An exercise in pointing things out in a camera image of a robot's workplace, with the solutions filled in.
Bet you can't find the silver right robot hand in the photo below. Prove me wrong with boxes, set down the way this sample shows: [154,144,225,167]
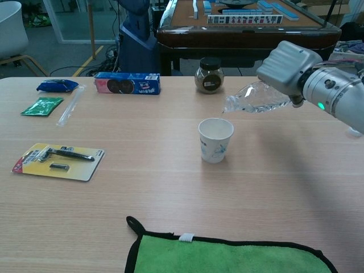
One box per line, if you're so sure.
[256,40,324,108]

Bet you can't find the transparent plastic bottle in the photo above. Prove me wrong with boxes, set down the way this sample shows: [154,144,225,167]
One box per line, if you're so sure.
[221,81,293,114]

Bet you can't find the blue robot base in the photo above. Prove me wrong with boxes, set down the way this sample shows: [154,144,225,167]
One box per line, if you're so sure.
[116,0,159,75]

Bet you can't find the white paper cup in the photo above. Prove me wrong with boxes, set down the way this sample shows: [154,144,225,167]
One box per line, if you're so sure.
[198,117,235,164]

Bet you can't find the blue backed mahjong tile row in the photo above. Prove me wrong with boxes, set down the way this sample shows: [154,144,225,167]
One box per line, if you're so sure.
[222,9,264,16]
[257,0,274,14]
[274,2,301,22]

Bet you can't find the mahjong tile row showing faces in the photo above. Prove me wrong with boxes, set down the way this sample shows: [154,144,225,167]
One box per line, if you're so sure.
[207,14,284,25]

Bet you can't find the brown mahjong table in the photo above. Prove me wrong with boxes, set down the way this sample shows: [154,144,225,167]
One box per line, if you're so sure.
[156,0,342,77]

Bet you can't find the black tripod stand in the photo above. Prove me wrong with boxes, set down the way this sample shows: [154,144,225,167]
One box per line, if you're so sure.
[323,0,338,30]

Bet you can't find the glass jar black lid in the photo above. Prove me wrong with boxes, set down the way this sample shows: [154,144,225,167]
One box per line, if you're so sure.
[195,56,225,94]

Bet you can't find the blue cookie box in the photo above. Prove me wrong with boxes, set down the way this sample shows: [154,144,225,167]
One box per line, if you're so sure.
[93,72,162,96]

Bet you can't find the green cloth black trim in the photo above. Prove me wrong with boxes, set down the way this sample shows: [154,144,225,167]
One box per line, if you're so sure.
[124,216,339,273]

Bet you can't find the straw in clear wrapper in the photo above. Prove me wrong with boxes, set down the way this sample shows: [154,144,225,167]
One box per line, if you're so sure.
[56,84,85,127]

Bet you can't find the blue snack packet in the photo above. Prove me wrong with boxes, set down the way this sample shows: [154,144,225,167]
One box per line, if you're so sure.
[36,79,79,93]

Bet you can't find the green sachet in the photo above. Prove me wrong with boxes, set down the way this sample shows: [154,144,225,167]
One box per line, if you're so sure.
[20,96,64,117]

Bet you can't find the razor in yellow blister pack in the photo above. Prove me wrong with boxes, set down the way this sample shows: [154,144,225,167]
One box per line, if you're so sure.
[11,142,105,182]

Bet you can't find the white chair wooden legs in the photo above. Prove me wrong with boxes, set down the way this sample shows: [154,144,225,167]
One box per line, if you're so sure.
[0,1,48,77]

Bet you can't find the black cable tangle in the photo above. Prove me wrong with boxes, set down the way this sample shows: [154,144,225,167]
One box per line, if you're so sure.
[96,42,122,72]

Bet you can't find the wooden post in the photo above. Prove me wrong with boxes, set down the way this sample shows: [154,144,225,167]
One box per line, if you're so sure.
[86,0,97,60]

